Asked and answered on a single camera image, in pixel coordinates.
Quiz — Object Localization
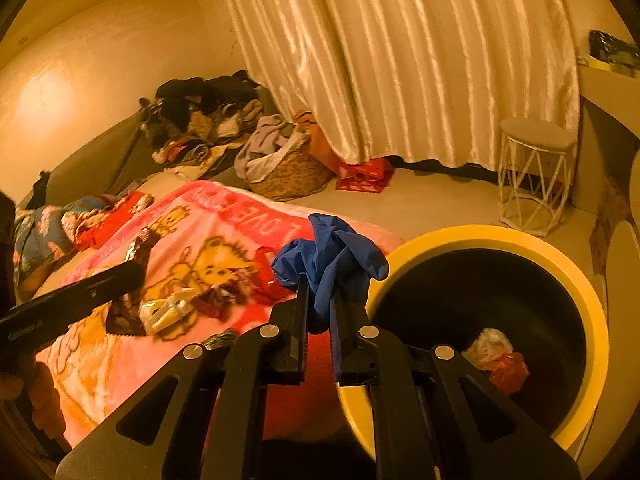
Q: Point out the white vanity desk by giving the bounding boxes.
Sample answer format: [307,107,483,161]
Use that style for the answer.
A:
[571,60,640,281]

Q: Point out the pink printed blanket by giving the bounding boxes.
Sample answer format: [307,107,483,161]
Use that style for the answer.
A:
[34,180,402,450]

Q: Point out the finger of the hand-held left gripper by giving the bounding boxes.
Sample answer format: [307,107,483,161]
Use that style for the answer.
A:
[47,260,147,332]

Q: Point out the leopard print laundry basket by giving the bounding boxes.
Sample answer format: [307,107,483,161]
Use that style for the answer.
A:
[248,135,337,202]

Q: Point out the white flat packet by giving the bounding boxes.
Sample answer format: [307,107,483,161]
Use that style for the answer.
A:
[139,287,197,337]

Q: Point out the black glossy bag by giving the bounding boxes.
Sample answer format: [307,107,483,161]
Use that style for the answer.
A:
[588,29,640,69]

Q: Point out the person's left hand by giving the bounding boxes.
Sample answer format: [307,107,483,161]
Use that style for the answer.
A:
[0,360,68,442]

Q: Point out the olive bed headboard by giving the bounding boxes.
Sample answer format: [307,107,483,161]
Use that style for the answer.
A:
[16,109,153,207]

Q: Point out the brown shiny wrapper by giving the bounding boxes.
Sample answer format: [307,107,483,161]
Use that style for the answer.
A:
[106,227,152,337]

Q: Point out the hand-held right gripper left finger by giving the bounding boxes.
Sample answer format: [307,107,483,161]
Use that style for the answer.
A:
[55,277,313,480]

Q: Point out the red shopping bag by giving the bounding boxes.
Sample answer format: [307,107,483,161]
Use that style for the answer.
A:
[334,157,396,194]

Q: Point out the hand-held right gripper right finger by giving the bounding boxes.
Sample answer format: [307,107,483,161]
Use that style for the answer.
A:
[329,287,583,480]

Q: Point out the floral quilt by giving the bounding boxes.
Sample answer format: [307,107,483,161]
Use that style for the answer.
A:
[12,191,157,302]

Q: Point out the white printed plastic bag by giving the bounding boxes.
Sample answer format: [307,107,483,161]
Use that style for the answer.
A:
[461,328,516,369]

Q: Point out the yellow rimmed trash can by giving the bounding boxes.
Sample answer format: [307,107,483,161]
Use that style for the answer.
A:
[337,225,611,452]

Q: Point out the green crumpled wrapper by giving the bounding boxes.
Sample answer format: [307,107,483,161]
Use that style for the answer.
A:
[202,329,237,352]

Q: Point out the white wire stool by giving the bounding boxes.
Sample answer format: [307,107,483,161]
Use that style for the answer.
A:
[497,118,577,239]

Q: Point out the red plastic bag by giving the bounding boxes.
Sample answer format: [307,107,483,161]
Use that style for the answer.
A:
[487,352,531,395]

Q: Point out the orange bag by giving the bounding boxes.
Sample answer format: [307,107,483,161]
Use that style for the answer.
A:
[292,109,347,174]

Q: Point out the pile of dark clothes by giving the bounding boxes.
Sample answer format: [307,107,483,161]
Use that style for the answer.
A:
[140,70,267,167]

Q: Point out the cream satin curtain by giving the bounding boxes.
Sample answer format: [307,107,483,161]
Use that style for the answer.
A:
[214,0,582,172]

